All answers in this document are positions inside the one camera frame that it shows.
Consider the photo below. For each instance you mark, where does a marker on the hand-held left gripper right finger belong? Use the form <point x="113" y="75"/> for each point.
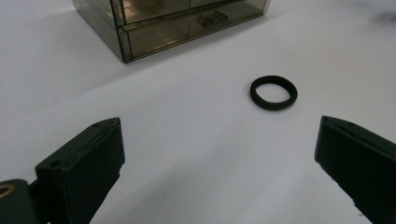
<point x="361" y="165"/>

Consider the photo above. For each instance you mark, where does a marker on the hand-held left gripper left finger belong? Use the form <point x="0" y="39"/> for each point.
<point x="84" y="168"/>

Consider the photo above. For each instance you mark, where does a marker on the smoky transparent drawer box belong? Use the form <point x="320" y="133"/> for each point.
<point x="93" y="28"/>

